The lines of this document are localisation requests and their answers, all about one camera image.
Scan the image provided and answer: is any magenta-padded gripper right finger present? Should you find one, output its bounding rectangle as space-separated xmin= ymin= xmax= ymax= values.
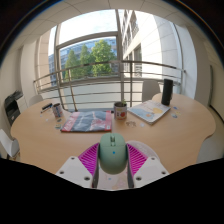
xmin=125 ymin=143 xmax=170 ymax=189

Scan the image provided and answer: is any mint green computer mouse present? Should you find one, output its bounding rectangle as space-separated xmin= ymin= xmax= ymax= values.
xmin=98 ymin=132 xmax=128 ymax=175

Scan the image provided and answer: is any round pink white mouse pad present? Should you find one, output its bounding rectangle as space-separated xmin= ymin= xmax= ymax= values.
xmin=96 ymin=139 xmax=161 ymax=191

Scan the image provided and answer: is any grey-green door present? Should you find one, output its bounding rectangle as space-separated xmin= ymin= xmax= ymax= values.
xmin=208 ymin=64 xmax=215 ymax=108

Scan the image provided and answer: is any black cylindrical speaker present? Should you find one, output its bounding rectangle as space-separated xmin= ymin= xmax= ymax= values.
xmin=160 ymin=78 xmax=174 ymax=107

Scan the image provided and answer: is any black office printer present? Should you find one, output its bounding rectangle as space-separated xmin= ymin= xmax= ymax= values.
xmin=3 ymin=89 xmax=24 ymax=126

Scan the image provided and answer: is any red and grey magazine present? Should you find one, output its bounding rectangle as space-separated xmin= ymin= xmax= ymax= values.
xmin=60 ymin=110 xmax=113 ymax=133

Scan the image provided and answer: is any white chair with wooden legs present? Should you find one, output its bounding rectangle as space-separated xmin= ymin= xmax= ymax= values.
xmin=0 ymin=128 xmax=20 ymax=159

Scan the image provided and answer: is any light blue book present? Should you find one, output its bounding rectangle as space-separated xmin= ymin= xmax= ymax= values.
xmin=127 ymin=99 xmax=172 ymax=126

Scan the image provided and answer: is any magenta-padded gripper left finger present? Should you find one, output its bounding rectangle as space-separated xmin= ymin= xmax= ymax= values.
xmin=55 ymin=142 xmax=102 ymax=189

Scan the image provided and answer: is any white mug with red print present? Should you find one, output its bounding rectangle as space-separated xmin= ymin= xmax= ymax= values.
xmin=113 ymin=100 xmax=128 ymax=121

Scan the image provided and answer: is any printed drink can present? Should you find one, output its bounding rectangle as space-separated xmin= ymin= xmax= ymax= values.
xmin=52 ymin=102 xmax=64 ymax=119

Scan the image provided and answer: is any metal balcony railing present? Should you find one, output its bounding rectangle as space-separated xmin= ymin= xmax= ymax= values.
xmin=32 ymin=59 xmax=186 ymax=111

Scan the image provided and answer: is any small dark blue stapler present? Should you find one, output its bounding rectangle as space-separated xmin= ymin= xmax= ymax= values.
xmin=40 ymin=102 xmax=54 ymax=114

